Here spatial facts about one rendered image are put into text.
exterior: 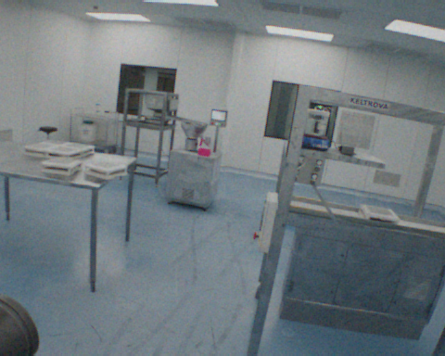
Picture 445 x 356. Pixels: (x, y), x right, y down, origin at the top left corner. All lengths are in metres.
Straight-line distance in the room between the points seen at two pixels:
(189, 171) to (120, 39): 4.37
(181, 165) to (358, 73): 4.19
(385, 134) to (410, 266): 5.05
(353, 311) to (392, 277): 0.40
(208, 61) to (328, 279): 5.76
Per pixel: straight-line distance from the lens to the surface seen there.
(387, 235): 2.67
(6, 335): 0.45
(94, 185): 2.61
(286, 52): 7.48
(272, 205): 1.67
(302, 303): 2.87
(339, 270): 2.76
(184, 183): 4.92
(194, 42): 7.78
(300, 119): 1.71
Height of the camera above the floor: 1.63
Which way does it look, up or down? 15 degrees down
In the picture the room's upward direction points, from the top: 8 degrees clockwise
